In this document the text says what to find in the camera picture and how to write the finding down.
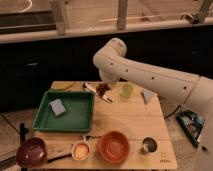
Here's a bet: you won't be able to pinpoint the black handled utensil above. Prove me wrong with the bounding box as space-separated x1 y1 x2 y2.
47 154 72 163

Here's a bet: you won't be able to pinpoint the red orange bowl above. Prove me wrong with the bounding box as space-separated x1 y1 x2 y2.
97 131 130 164

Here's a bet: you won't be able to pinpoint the grey blue sponge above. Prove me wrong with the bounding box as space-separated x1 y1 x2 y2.
50 99 66 116

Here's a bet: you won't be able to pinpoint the wooden folding table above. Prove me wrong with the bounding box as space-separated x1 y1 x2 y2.
35 82 177 170

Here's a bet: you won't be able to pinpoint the dark purple bowl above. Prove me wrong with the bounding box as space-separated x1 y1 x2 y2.
16 137 47 168

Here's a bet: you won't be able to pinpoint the green bin with clutter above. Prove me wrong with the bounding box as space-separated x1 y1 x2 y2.
176 110 205 148

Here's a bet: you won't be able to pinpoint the green plastic tray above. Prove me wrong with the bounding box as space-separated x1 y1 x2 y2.
32 91 95 133

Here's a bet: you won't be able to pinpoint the black table stand post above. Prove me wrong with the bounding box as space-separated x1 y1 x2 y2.
19 123 27 171

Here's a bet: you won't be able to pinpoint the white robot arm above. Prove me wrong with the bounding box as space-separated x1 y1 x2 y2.
93 38 213 171

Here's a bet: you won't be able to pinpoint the dark red grape bunch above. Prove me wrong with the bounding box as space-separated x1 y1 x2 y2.
96 83 110 97

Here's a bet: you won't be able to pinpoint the grey triangular cloth piece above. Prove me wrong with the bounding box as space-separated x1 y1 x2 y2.
141 89 154 104

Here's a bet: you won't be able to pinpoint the dark metal cup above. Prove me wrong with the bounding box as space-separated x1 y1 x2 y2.
141 137 158 154

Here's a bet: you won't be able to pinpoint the yellow banana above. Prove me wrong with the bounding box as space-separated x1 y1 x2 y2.
51 82 75 90

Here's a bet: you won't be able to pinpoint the small orange cup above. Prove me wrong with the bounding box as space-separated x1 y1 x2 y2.
71 141 90 161

